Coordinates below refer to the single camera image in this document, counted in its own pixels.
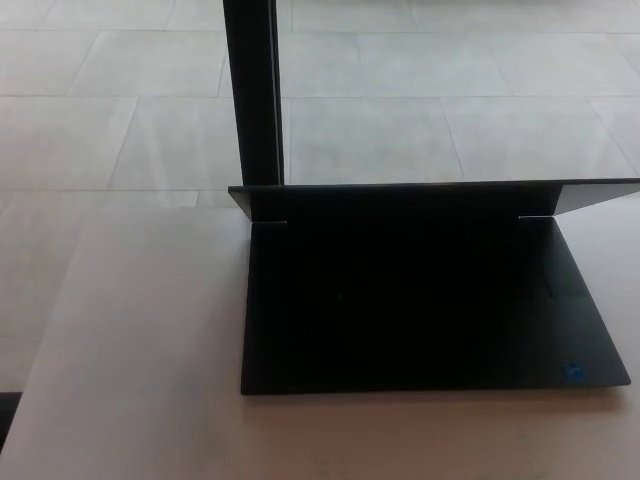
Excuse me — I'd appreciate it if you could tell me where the black vertical post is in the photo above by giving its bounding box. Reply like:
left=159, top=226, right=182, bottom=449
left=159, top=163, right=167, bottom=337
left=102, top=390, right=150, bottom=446
left=221, top=0, right=288, bottom=187

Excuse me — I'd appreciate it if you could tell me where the silver Dell laptop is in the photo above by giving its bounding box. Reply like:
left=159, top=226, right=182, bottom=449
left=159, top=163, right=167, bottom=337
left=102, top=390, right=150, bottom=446
left=227, top=177, right=640, bottom=397

